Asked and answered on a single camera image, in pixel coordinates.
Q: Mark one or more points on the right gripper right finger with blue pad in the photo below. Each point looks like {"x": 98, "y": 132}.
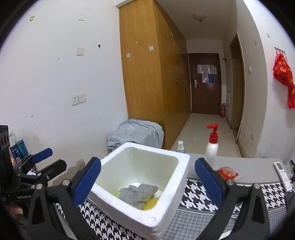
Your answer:
{"x": 223, "y": 194}

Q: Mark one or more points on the white remote control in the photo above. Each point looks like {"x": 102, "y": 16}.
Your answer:
{"x": 283, "y": 177}

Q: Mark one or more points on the blue box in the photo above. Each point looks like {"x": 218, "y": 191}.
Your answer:
{"x": 17, "y": 155}

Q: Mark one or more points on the red plastic bags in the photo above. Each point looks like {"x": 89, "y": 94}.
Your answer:
{"x": 283, "y": 73}

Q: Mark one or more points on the wall hook rack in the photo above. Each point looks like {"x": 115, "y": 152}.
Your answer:
{"x": 280, "y": 51}

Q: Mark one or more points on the wooden side door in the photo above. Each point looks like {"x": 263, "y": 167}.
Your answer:
{"x": 239, "y": 86}

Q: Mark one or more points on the grey towel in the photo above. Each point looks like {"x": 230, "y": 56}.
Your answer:
{"x": 145, "y": 187}

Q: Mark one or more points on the person's left hand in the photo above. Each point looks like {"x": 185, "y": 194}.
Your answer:
{"x": 16, "y": 216}

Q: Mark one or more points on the white wall switch plate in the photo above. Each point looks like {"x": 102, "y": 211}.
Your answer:
{"x": 80, "y": 51}

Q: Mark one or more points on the wooden wardrobe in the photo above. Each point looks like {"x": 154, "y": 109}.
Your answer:
{"x": 155, "y": 67}

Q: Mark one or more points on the grey covered bundle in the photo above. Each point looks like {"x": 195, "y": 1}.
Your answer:
{"x": 136, "y": 131}

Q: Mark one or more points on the dark brown entrance door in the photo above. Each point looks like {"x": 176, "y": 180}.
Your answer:
{"x": 205, "y": 80}

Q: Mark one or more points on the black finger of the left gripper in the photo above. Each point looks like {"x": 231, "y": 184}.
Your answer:
{"x": 52, "y": 170}

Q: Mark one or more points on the white lotion pump bottle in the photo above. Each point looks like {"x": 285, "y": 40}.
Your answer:
{"x": 212, "y": 145}

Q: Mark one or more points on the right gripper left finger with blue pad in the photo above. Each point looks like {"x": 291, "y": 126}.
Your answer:
{"x": 73, "y": 193}

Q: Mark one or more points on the ceiling lamp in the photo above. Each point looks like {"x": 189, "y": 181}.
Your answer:
{"x": 199, "y": 16}

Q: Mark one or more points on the red snack packet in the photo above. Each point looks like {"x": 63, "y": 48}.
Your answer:
{"x": 228, "y": 174}

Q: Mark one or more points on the wall socket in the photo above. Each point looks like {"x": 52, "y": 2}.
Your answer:
{"x": 78, "y": 99}

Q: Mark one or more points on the yellow cloth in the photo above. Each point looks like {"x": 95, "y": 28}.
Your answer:
{"x": 151, "y": 202}

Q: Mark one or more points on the white foam box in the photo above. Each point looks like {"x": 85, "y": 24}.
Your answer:
{"x": 132, "y": 163}

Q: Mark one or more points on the houndstooth table mat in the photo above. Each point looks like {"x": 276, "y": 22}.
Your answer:
{"x": 194, "y": 213}

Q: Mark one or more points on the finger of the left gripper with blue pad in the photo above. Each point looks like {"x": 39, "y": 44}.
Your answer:
{"x": 28, "y": 162}

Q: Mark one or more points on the red fire extinguisher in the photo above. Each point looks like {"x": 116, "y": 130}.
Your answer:
{"x": 223, "y": 110}

